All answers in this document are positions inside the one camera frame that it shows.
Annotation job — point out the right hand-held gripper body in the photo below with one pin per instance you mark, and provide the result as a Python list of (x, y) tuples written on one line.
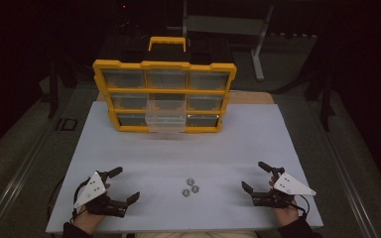
[(291, 186)]

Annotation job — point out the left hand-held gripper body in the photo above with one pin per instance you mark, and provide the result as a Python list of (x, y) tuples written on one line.
[(91, 191)]

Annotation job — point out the small metal nut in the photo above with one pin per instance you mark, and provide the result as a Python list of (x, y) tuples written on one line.
[(190, 181), (195, 189), (186, 192)]

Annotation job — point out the clear plastic drawer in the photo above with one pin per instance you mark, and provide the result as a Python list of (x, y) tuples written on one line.
[(165, 120)]

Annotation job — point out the yellow drawer organizer cabinet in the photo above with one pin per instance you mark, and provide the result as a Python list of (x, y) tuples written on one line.
[(165, 90)]

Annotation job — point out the person's left hand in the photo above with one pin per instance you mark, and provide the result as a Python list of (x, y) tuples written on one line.
[(87, 220)]

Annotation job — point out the person's right hand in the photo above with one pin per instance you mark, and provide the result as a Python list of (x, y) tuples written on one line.
[(287, 216)]

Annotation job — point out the wooden board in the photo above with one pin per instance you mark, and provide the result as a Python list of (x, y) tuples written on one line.
[(251, 97)]

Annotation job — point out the dark stand leg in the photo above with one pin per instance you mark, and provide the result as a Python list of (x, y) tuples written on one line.
[(326, 105), (53, 95)]

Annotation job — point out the grey metal stand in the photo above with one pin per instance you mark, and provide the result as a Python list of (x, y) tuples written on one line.
[(258, 49)]

